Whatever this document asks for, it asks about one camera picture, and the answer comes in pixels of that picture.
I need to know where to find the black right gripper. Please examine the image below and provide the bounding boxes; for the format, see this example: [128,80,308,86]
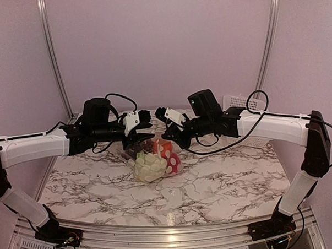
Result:
[160,114,214,150]

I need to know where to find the fake orange carrot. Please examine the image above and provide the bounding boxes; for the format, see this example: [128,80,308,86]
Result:
[153,139,173,159]

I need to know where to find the fake red grapes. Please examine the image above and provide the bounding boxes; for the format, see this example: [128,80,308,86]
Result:
[121,139,153,160]

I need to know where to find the clear zip top bag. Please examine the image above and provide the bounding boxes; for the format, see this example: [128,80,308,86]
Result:
[121,132,183,183]

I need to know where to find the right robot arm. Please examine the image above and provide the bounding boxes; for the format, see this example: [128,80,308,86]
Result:
[155,89,331,241]

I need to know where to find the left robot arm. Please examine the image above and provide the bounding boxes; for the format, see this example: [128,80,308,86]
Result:
[0,97,153,246]

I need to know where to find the fake red spotted mushroom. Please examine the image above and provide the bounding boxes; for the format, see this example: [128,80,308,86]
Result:
[165,153,183,175]

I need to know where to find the fake green lettuce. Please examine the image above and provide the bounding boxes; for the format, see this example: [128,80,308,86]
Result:
[133,153,167,183]

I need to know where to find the white perforated plastic basket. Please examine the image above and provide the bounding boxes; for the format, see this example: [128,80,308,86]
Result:
[222,95,269,149]

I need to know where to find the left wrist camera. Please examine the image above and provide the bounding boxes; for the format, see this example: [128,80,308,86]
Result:
[122,110,151,136]

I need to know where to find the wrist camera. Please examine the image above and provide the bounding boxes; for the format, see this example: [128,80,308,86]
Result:
[122,110,151,136]
[155,107,186,131]

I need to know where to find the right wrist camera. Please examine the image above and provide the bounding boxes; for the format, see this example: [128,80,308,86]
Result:
[155,107,186,131]

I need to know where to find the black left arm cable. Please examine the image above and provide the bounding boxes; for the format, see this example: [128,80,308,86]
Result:
[43,91,140,157]

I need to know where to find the aluminium front rail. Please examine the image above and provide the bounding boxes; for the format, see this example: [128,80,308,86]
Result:
[4,203,326,249]

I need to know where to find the aluminium corner post left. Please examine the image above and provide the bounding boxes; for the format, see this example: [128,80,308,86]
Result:
[36,0,74,119]

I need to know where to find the aluminium corner post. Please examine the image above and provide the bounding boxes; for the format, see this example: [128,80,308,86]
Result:
[36,0,74,119]
[255,0,280,90]

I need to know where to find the aluminium corner post right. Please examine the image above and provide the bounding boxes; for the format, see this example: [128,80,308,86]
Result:
[255,0,280,90]

